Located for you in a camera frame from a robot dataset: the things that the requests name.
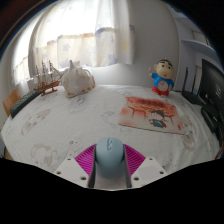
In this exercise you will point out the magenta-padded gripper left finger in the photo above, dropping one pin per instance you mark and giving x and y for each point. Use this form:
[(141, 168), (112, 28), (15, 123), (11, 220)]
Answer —
[(71, 168)]

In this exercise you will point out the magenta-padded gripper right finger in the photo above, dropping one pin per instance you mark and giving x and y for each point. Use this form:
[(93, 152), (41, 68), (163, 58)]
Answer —
[(150, 168)]

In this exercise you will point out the light blue computer mouse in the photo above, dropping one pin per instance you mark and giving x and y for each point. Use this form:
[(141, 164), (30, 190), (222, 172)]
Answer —
[(109, 156)]

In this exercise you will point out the cartoon print mouse pad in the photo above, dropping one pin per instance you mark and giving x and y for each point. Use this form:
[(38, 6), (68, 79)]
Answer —
[(150, 113)]

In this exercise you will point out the white printed tablecloth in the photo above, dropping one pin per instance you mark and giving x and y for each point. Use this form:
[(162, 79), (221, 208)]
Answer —
[(66, 120)]

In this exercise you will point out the black desk device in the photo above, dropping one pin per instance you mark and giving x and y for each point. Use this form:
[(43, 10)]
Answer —
[(211, 118)]

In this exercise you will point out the black wifi router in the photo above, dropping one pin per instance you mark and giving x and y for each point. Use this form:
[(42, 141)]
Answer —
[(191, 96)]

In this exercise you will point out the wooden model sailing ship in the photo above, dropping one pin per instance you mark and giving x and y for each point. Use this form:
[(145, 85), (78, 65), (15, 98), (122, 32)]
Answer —
[(46, 86)]

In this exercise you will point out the cartoon boy figurine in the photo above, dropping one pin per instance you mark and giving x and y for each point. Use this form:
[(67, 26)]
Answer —
[(163, 78)]

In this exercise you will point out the black computer monitor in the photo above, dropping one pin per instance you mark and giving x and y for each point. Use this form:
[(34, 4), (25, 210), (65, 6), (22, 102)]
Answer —
[(215, 86)]

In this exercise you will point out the white star print curtain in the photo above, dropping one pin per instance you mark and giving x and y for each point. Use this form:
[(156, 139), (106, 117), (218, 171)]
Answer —
[(76, 33)]

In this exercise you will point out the white wall shelf unit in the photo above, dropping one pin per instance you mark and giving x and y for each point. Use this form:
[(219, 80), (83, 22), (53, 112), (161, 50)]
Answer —
[(200, 45)]

